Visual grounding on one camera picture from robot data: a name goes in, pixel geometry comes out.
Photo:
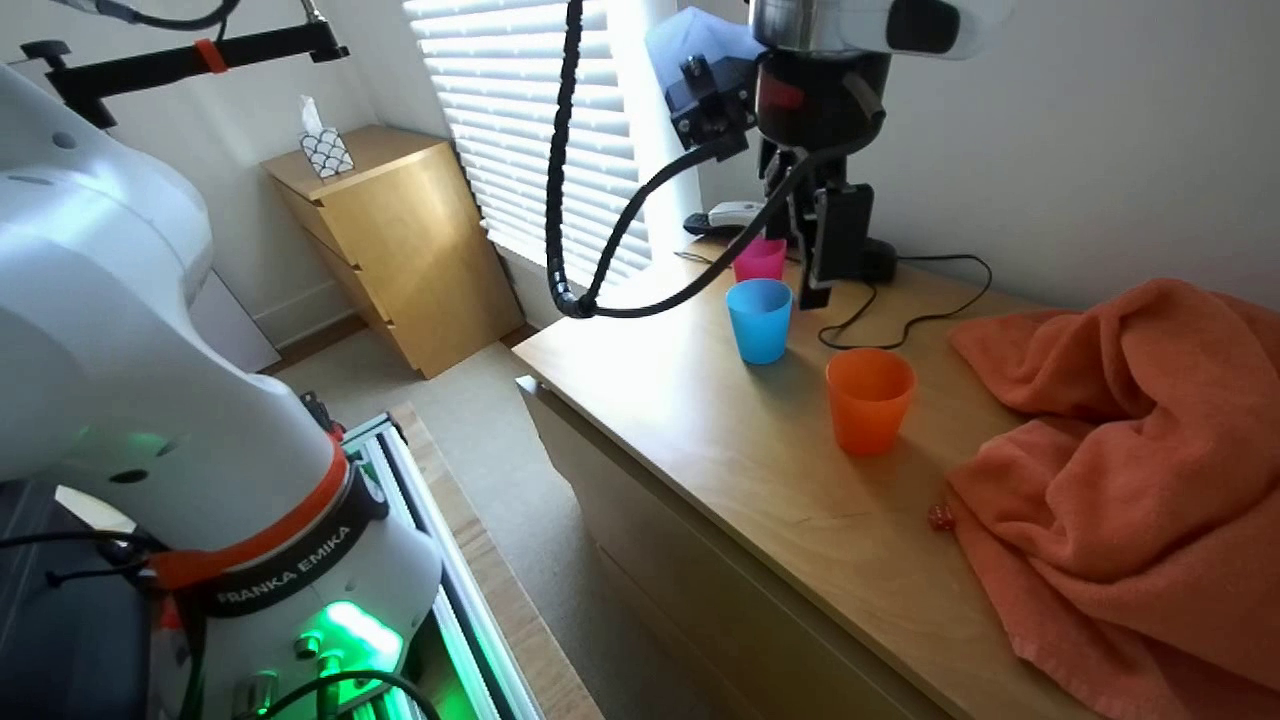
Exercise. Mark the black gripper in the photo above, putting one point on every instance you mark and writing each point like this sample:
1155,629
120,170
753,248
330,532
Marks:
822,115

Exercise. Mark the pink plastic cup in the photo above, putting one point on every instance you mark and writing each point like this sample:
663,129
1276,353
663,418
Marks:
761,261

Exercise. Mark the blue plastic cup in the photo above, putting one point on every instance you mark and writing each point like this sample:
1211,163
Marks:
761,326

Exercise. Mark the orange plastic cup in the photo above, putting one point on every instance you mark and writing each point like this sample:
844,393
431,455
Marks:
869,402

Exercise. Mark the black round adapter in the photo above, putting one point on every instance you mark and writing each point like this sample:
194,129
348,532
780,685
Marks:
880,266

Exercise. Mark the large light wood cabinet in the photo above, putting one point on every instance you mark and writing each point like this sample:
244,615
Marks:
746,505

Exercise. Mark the white window blinds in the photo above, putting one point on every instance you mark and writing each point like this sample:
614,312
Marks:
532,122

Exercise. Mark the orange towel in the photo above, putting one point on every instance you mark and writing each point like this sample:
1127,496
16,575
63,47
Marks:
1134,483

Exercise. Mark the small light wood dresser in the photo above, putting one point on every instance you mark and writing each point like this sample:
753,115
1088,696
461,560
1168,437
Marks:
401,240

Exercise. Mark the patterned tissue box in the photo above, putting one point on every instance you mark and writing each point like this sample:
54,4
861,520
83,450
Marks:
325,146

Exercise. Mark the black controller box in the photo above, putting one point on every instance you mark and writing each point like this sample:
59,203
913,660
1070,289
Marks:
67,641

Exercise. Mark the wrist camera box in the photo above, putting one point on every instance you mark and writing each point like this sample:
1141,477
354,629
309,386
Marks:
706,67

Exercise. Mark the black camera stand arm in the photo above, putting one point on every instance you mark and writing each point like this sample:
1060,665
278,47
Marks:
174,67

